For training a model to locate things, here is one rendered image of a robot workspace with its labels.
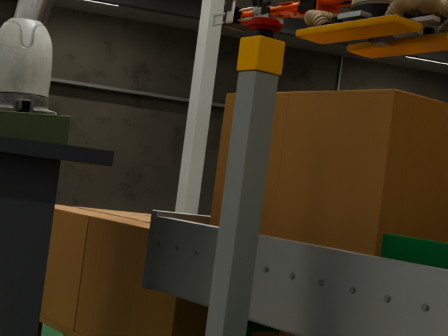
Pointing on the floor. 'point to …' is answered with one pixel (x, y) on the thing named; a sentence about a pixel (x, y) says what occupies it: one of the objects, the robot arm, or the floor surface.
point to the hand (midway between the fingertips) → (241, 17)
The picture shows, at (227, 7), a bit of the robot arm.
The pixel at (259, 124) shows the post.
